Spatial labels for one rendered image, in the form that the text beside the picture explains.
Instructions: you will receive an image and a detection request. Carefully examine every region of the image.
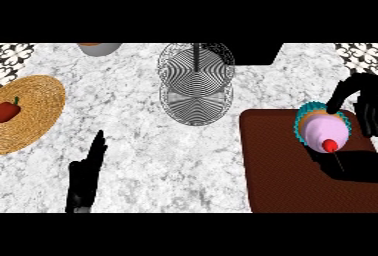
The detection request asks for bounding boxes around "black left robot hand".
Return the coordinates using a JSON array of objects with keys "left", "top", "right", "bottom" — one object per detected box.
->
[{"left": 64, "top": 129, "right": 110, "bottom": 214}]

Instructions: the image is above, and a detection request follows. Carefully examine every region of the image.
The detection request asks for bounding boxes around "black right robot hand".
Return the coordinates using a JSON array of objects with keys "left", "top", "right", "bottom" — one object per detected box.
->
[{"left": 326, "top": 72, "right": 378, "bottom": 138}]

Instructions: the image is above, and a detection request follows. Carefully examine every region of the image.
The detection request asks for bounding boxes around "pink frosted cupcake with cherry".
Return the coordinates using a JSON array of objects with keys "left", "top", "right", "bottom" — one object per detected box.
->
[{"left": 293, "top": 101, "right": 354, "bottom": 155}]

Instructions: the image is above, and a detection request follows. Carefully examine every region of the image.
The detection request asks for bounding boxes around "round wicker basket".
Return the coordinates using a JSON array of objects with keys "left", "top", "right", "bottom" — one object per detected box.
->
[{"left": 0, "top": 74, "right": 69, "bottom": 156}]

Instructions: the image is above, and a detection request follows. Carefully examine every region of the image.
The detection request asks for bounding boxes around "brown rectangular tray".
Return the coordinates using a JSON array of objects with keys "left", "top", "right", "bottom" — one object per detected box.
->
[{"left": 238, "top": 108, "right": 378, "bottom": 214}]

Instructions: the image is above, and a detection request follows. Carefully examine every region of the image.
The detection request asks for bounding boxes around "black appliance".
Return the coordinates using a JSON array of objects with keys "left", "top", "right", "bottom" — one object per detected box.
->
[{"left": 234, "top": 43, "right": 286, "bottom": 66}]

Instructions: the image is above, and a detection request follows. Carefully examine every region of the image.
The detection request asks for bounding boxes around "red bell pepper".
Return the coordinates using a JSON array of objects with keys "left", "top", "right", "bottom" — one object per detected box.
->
[{"left": 0, "top": 96, "right": 23, "bottom": 124}]

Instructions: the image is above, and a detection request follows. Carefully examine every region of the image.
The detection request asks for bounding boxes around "grey bowl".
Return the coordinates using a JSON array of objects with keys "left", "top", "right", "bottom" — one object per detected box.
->
[{"left": 77, "top": 43, "right": 125, "bottom": 57}]

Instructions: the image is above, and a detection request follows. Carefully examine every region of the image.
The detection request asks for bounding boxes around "wire tiered basket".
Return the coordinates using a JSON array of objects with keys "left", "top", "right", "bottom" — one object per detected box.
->
[{"left": 157, "top": 43, "right": 238, "bottom": 127}]

